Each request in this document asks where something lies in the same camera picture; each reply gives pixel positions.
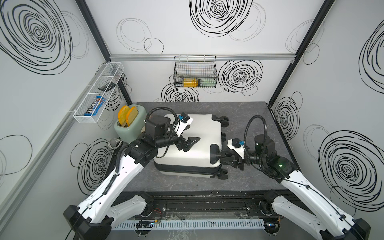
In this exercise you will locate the mint green toaster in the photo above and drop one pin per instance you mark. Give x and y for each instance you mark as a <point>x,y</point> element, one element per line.
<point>129,134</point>

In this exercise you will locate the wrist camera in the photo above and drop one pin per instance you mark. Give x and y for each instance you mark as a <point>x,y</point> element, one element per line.
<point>184,121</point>
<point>236,147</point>

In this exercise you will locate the black remote control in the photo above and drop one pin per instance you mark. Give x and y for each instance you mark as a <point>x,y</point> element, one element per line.
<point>107,87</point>

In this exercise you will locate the yellow toast slice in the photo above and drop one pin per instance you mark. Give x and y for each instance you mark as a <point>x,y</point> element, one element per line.
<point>123,114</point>
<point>131,115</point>

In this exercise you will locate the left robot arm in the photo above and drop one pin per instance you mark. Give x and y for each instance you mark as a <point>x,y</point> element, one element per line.
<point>96,216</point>

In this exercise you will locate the white wire wall shelf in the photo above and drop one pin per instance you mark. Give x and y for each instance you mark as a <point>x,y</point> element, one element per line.
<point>109,72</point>

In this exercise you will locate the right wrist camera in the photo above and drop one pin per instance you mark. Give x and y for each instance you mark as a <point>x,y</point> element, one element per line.
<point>236,147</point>

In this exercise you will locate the green item in basket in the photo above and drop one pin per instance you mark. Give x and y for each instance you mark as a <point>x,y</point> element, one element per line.
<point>208,82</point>

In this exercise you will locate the black wire wall basket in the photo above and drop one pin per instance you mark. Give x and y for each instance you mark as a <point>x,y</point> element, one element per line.
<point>194,66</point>

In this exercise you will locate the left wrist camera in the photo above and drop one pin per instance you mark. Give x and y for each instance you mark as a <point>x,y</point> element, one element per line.
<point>184,121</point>

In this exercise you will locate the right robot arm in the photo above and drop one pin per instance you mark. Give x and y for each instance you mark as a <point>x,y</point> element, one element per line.
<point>323,220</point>

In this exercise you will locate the yellow sponge in basket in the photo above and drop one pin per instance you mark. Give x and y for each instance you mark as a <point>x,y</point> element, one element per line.
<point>191,83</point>

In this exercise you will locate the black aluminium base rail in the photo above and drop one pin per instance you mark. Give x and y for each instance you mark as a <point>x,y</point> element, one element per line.
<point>244,202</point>

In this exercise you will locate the blue candy packet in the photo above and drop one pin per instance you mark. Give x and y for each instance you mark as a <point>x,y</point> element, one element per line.
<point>95,106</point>

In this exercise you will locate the yellow toast slice left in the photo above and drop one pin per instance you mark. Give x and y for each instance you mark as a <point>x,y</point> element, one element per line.
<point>123,114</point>

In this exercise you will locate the yellow toast slice right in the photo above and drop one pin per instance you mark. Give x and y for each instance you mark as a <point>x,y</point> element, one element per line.
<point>131,115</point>

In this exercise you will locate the white slotted cable duct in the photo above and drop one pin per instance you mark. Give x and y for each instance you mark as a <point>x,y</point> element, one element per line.
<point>215,224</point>

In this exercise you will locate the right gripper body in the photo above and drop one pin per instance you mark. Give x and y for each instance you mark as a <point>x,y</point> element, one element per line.
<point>238,160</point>

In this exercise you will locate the white hard-shell suitcase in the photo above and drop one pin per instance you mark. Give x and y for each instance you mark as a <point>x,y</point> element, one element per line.
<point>203,159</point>

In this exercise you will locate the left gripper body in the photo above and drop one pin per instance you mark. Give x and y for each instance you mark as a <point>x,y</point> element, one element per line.
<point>179,142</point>

